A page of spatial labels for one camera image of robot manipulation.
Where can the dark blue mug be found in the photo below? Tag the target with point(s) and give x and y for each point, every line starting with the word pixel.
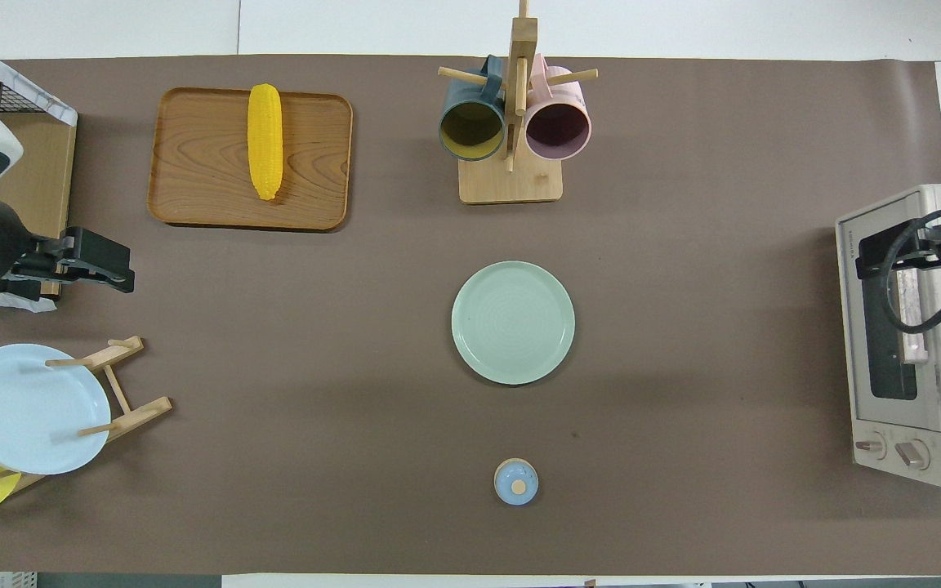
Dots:
pixel 470 131

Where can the yellow corn cob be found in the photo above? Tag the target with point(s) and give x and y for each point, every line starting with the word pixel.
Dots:
pixel 265 139

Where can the pale green plate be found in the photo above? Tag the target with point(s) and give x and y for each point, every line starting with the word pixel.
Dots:
pixel 513 322

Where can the wooden mug tree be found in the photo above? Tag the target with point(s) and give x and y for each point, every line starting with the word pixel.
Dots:
pixel 511 184

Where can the light blue plate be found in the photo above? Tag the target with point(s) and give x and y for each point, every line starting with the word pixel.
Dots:
pixel 29 408

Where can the brown wooden tray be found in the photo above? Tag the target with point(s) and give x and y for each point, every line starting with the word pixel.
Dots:
pixel 193 163

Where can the brown table mat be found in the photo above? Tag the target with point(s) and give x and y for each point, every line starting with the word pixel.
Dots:
pixel 315 367

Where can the wooden plate rack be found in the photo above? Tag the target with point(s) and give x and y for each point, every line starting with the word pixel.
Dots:
pixel 123 353

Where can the white checked cloth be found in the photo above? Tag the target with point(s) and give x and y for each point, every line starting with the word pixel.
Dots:
pixel 29 88

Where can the small blue round lid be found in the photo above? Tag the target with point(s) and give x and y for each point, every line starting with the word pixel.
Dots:
pixel 515 482

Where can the glass oven door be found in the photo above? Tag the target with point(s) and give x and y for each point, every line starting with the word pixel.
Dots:
pixel 867 343

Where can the pink mug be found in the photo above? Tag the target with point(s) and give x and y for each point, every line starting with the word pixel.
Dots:
pixel 558 131

